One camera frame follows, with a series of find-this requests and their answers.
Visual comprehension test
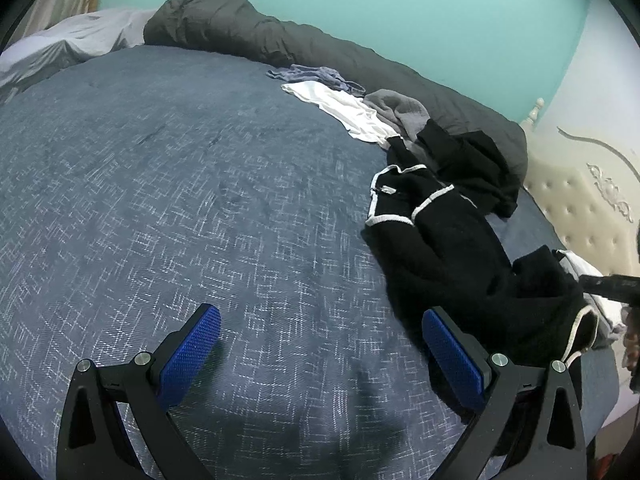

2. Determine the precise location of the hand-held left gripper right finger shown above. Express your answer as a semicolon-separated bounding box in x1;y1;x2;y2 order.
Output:
421;307;588;480

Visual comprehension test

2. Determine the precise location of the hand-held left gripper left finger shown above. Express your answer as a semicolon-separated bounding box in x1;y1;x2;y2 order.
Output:
55;304;222;480

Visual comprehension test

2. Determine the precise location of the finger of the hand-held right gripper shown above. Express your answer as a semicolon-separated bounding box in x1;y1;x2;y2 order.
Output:
579;272;640;307

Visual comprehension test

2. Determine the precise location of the black sweater with white trim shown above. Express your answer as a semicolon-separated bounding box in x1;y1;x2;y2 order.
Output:
364;135;601;368

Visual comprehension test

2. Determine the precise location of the person's right hand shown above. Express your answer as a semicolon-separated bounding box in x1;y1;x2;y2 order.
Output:
622;307;640;391

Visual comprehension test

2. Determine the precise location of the cream tufted headboard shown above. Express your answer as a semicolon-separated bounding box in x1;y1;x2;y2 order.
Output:
520;97;640;281

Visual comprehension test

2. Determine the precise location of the blue patterned bed cover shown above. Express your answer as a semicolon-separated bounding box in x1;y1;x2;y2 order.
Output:
0;45;621;480

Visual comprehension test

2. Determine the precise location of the black crumpled garment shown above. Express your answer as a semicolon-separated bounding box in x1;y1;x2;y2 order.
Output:
415;119;521;218

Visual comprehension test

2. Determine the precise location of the grey garment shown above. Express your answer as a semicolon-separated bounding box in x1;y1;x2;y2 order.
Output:
364;89;431;153

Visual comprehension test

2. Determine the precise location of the white garment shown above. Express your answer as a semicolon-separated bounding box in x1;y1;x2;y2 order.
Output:
281;81;406;150

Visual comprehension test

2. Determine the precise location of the blue-grey garment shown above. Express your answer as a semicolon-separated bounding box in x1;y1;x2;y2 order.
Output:
266;64;366;97

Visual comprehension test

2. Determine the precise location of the rolled dark grey duvet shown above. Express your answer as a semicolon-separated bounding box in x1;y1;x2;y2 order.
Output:
143;0;529;186

